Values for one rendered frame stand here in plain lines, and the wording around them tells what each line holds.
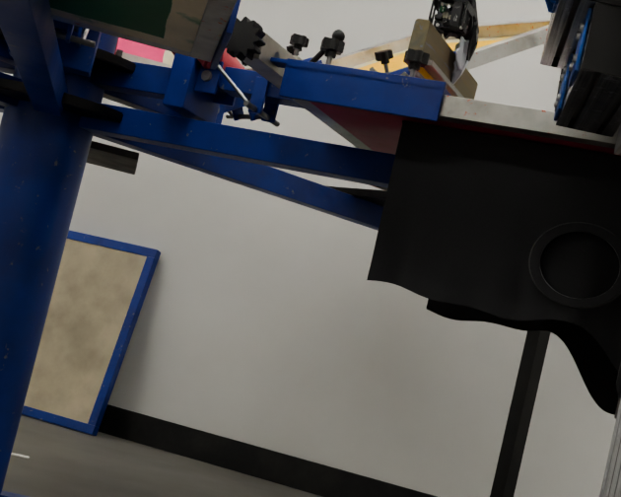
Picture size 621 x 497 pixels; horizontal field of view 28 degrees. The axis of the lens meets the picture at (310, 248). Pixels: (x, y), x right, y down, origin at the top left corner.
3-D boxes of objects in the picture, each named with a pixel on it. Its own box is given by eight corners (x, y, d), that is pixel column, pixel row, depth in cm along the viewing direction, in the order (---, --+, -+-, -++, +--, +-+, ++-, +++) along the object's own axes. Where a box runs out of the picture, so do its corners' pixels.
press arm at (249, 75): (305, 108, 256) (310, 86, 256) (295, 101, 250) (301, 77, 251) (231, 97, 262) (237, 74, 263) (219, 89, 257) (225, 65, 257)
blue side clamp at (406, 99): (444, 128, 215) (452, 89, 216) (436, 120, 210) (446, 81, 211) (288, 103, 226) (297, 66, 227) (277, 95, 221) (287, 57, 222)
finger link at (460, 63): (445, 77, 238) (448, 31, 239) (451, 86, 243) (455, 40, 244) (460, 77, 236) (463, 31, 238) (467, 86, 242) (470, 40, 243)
